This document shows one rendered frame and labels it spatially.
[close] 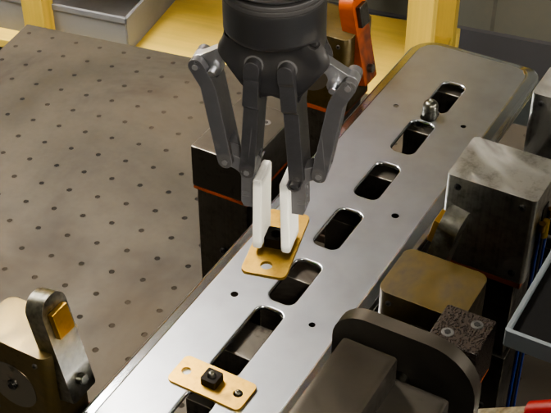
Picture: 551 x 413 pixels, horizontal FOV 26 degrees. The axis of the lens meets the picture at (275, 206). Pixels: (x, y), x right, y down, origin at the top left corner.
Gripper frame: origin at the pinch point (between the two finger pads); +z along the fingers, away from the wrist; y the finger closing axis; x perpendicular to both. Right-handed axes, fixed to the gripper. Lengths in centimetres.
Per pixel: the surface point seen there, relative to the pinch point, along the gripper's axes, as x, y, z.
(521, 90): -64, -16, 26
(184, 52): -179, 74, 100
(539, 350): -0.8, -22.5, 11.2
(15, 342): 0.2, 26.2, 22.1
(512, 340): -1.3, -20.3, 11.1
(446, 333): -6.5, -14.3, 16.8
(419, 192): -39.2, -6.7, 26.3
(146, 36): -183, 87, 100
